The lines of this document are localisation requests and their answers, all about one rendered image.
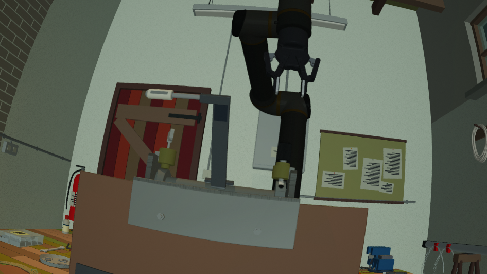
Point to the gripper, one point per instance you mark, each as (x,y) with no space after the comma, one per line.
(292,49)

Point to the red fire extinguisher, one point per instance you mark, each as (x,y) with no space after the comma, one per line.
(74,194)

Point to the brown framed window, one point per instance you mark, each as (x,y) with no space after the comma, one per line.
(480,45)

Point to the grey bracket mounting plate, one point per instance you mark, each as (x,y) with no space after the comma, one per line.
(213,217)

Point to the blue bench vise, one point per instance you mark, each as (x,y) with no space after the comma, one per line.
(379,259)

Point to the black bar with knob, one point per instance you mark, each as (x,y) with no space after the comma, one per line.
(182,116)

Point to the grey parts organiser box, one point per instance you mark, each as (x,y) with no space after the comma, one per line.
(21,238)

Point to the white ceiling strip light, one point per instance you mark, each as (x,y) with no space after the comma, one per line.
(213,11)

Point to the thin grey rod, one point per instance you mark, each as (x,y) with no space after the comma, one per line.
(361,199)

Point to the brown wooden transom board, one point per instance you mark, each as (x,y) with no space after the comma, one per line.
(331,240)

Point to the olive notice board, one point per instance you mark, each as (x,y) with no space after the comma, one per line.
(334,160)

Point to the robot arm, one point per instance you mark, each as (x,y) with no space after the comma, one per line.
(293,125)

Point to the olive knob with white wing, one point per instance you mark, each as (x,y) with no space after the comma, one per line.
(166,157)

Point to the grey wall conduit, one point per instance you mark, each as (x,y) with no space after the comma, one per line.
(38,149)

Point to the brown ceiling beam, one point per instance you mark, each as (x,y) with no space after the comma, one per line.
(411,4)

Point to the silver wrench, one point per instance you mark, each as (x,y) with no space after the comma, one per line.
(52,249)

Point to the grey wall socket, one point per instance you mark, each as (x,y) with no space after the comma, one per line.
(9,147)

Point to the small white bottle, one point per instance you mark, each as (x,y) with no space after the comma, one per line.
(65,226)

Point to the grey round plate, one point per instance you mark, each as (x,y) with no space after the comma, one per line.
(55,261)

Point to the grey bracket carriage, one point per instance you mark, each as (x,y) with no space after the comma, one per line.
(220,144)

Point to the brown wooden sawhorse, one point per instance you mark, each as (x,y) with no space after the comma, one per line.
(466,263)

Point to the red striped plank door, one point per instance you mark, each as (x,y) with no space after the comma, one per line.
(129,152)

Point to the olive plunger with white tip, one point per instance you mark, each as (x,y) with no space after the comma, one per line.
(280,170)

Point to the grey bar on sawhorse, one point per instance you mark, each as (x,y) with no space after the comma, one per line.
(468,246)

